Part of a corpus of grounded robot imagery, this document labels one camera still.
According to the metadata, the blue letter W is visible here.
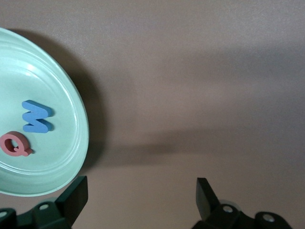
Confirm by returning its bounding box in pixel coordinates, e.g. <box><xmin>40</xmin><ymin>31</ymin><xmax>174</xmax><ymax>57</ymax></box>
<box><xmin>21</xmin><ymin>99</ymin><xmax>56</xmax><ymax>134</ymax></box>

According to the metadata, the pink letter Q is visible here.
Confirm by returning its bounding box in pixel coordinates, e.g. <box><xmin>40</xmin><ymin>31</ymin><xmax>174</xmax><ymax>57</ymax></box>
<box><xmin>0</xmin><ymin>130</ymin><xmax>34</xmax><ymax>157</ymax></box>

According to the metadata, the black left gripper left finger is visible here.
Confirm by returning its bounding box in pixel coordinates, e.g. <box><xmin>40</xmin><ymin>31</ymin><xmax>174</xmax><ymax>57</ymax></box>
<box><xmin>0</xmin><ymin>176</ymin><xmax>89</xmax><ymax>229</ymax></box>

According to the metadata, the brown table cover sheet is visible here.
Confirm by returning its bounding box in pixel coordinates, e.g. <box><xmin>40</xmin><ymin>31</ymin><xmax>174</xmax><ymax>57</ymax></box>
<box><xmin>0</xmin><ymin>0</ymin><xmax>305</xmax><ymax>229</ymax></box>

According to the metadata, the green plate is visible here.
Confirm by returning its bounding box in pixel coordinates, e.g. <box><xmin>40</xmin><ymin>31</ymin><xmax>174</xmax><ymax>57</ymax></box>
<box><xmin>0</xmin><ymin>27</ymin><xmax>90</xmax><ymax>198</ymax></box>

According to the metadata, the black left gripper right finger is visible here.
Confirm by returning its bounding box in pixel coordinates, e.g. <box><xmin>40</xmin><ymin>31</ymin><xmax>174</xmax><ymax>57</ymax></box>
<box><xmin>192</xmin><ymin>177</ymin><xmax>293</xmax><ymax>229</ymax></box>

